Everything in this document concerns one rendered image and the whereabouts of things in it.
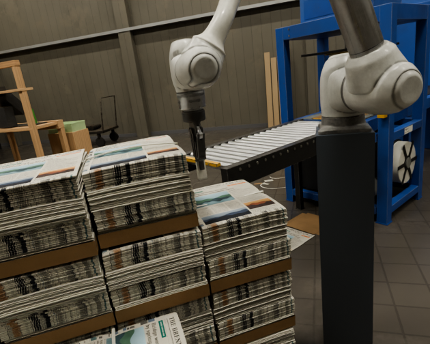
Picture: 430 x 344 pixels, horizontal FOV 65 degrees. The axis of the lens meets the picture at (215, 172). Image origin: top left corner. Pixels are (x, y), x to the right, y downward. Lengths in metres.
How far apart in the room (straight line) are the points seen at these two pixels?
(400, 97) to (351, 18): 0.26
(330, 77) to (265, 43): 6.11
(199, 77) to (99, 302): 0.68
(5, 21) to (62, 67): 1.86
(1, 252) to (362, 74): 1.09
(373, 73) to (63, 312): 1.10
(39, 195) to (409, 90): 1.03
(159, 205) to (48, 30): 8.83
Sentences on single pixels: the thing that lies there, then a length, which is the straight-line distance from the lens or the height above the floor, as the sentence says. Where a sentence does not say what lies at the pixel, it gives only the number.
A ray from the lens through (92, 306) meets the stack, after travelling 1.07.
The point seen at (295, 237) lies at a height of 0.01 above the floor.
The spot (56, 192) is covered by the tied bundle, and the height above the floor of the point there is 1.03.
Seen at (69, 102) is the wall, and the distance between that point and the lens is 9.46.
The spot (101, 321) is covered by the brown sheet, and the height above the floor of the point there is 0.63.
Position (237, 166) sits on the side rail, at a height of 0.80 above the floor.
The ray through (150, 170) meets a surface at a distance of 0.95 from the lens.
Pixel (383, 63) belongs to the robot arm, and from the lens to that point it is 1.12.
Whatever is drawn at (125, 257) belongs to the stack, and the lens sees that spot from 1.01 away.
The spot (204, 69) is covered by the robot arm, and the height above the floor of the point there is 1.28.
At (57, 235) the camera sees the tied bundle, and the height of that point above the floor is 0.92.
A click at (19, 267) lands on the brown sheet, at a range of 1.02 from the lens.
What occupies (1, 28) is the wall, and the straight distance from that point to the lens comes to 10.62.
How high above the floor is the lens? 1.27
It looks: 16 degrees down
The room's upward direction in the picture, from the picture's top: 7 degrees counter-clockwise
